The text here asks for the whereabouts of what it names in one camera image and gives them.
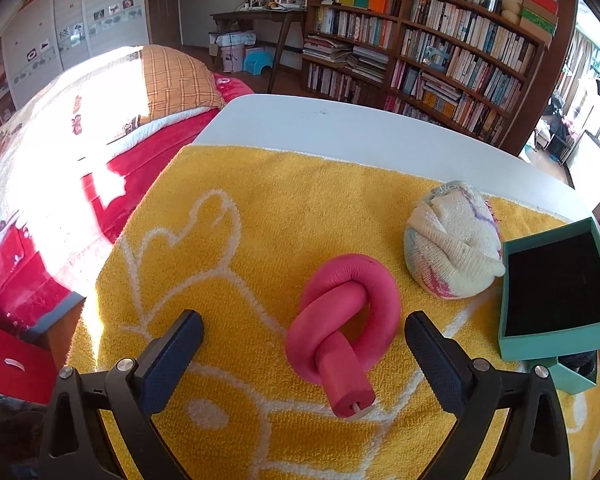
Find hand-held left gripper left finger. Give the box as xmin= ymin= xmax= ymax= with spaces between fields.
xmin=39 ymin=309 xmax=204 ymax=480

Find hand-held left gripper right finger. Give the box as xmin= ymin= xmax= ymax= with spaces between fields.
xmin=404 ymin=311 xmax=572 ymax=480

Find pink knotted foam tube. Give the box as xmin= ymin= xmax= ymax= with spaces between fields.
xmin=285 ymin=253 xmax=400 ymax=419

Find teal gift box base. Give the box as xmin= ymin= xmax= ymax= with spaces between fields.
xmin=497 ymin=217 xmax=600 ymax=362

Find teal gift box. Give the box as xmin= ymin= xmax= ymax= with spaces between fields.
xmin=529 ymin=354 xmax=600 ymax=394

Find rolled sock bundle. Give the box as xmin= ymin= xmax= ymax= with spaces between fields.
xmin=403 ymin=180 xmax=506 ymax=300

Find red cloth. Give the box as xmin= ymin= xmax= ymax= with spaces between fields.
xmin=0 ymin=317 xmax=59 ymax=407

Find yellow white towel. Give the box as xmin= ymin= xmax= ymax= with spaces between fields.
xmin=67 ymin=144 xmax=600 ymax=480

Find bed with red blanket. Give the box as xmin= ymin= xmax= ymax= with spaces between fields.
xmin=0 ymin=72 xmax=256 ymax=333

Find bed with white quilt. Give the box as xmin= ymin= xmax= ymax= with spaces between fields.
xmin=0 ymin=46 xmax=226 ymax=311

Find pile of dark clothes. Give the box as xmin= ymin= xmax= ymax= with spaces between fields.
xmin=549 ymin=94 xmax=582 ymax=162

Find orange plaid pillow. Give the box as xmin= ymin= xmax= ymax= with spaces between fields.
xmin=140 ymin=44 xmax=226 ymax=124

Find pink plastic bin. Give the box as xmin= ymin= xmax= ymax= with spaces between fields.
xmin=221 ymin=43 xmax=246 ymax=72

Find blue plastic stool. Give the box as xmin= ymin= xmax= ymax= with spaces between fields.
xmin=243 ymin=49 xmax=274 ymax=77

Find rows of shelved books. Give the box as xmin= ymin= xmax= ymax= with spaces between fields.
xmin=305 ymin=0 xmax=538 ymax=141

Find green cardboard box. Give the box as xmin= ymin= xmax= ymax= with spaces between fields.
xmin=518 ymin=10 xmax=556 ymax=47

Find white panel wardrobe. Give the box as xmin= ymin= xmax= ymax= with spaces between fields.
xmin=0 ymin=0 xmax=149 ymax=107

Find wooden desk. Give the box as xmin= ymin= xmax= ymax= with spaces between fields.
xmin=210 ymin=7 xmax=307 ymax=70

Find wooden bookcase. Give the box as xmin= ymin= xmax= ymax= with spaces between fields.
xmin=301 ymin=0 xmax=547 ymax=145

